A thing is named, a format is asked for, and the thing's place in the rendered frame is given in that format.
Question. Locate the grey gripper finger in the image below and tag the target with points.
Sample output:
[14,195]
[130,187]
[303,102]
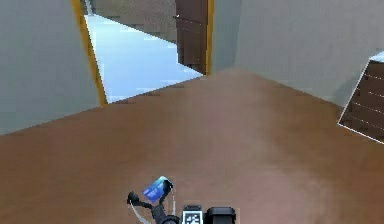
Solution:
[167,186]
[133,198]

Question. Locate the blue card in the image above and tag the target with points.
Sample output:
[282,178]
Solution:
[153,192]

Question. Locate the dark brown chest of drawers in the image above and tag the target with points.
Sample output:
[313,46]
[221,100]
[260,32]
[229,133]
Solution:
[365,103]

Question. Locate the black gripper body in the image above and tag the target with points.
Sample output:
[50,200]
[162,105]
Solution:
[166,220]

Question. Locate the dark brown room door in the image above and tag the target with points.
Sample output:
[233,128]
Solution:
[191,33]

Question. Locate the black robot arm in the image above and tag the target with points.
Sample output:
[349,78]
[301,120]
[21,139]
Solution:
[220,216]

